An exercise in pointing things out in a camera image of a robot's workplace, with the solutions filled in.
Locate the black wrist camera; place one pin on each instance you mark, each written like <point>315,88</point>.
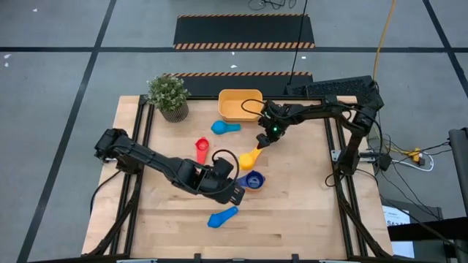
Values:
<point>273,109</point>
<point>223,167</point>

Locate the red measuring cup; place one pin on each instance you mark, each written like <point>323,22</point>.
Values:
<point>202,146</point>

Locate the yellow-orange plastic basket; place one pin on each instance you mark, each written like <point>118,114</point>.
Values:
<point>234,109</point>

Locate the green plant in striped pot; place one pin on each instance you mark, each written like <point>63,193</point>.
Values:
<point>168,93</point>

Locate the black hazard-striped floor mat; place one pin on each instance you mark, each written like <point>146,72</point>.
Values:
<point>241,31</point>
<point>256,85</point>

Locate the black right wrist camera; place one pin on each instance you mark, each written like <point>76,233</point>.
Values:
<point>273,109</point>

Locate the white paper sign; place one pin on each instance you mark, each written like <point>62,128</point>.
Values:
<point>396,219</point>

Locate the silver arm base bracket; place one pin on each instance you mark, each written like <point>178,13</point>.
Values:
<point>335,155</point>

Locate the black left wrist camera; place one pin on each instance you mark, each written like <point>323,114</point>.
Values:
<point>223,167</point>

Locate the bright blue measuring cup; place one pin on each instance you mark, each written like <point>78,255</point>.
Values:
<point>215,221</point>

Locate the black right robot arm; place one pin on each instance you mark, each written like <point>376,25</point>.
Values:
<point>329,111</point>

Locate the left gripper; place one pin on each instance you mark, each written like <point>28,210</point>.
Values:
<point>212,184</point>

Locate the teal measuring cup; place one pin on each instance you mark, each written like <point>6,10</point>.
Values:
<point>219,127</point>

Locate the black perforated equipment box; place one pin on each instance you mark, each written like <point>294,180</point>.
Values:
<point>340,87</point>

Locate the yellow measuring cup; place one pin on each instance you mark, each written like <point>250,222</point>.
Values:
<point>248,160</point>

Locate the dark blue measuring cup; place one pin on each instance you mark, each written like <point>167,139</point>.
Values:
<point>253,179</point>

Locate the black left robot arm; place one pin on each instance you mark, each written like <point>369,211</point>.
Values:
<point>153,160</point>

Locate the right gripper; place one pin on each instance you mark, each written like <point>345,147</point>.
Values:
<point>278,128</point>

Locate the yellow plug connector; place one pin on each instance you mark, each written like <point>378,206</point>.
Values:
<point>415,154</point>

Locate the black horizontal beam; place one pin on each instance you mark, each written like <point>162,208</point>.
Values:
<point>431,228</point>

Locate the dark grey post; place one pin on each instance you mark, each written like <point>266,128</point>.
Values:
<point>460,164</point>

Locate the black aluminium table frame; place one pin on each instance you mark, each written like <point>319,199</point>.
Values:
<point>129,237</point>

